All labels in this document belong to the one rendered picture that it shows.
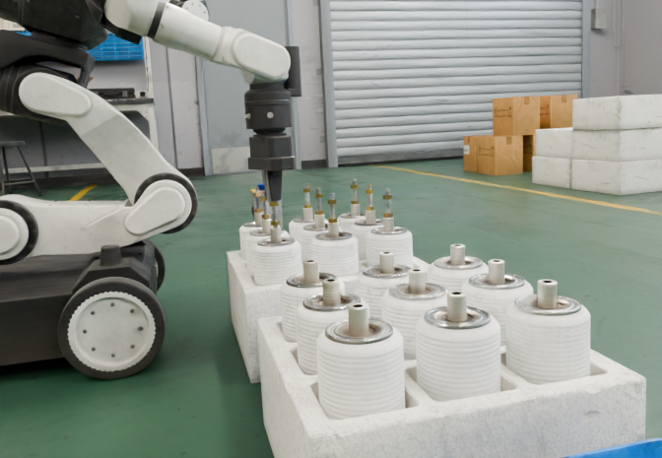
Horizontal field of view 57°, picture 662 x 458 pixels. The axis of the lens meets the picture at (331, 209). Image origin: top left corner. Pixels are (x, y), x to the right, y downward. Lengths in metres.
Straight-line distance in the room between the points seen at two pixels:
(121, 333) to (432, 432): 0.78
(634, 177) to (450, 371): 3.13
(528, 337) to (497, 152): 4.20
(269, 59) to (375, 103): 5.47
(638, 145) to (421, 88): 3.45
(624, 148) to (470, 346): 3.08
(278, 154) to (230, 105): 5.17
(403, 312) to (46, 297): 0.78
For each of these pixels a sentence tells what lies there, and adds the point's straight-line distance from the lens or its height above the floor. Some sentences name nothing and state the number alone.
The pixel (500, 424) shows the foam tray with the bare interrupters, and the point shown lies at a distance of 0.70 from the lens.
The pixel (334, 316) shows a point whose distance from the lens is 0.75.
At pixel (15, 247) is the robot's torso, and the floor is 0.25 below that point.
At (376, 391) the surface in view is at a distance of 0.66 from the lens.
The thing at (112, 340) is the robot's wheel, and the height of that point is 0.08.
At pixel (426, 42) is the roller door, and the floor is 1.27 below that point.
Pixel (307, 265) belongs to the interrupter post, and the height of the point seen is 0.28.
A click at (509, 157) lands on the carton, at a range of 4.96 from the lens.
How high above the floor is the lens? 0.48
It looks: 8 degrees down
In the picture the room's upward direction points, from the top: 3 degrees counter-clockwise
